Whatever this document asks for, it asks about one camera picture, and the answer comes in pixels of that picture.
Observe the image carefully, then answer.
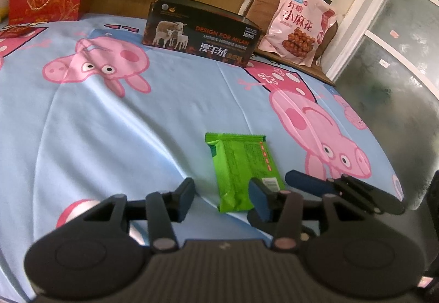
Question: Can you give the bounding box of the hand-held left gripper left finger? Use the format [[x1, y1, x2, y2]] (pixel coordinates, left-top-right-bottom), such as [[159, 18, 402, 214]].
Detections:
[[65, 177, 197, 253]]

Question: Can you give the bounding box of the dark sheep wool box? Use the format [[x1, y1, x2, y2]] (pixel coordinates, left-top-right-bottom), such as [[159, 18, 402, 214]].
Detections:
[[142, 0, 264, 68]]

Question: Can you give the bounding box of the white framed glass door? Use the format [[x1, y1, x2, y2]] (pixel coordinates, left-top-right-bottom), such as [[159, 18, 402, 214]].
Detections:
[[326, 0, 439, 98]]

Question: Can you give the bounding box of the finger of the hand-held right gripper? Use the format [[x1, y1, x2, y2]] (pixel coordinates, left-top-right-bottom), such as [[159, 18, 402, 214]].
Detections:
[[285, 170, 406, 216]]

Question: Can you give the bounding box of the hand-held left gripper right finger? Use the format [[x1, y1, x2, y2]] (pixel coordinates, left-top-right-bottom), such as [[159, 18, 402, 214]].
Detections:
[[248, 177, 381, 252]]

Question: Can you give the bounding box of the green snack packet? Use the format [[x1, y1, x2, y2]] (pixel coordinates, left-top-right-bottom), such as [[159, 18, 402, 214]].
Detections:
[[205, 132, 286, 213]]

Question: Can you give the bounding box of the pink snack bag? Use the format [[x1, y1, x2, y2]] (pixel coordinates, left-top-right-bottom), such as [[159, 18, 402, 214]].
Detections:
[[257, 0, 338, 67]]

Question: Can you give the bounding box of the blue printed bed sheet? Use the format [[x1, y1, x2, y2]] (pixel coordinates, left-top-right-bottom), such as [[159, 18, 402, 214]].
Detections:
[[0, 12, 405, 303]]

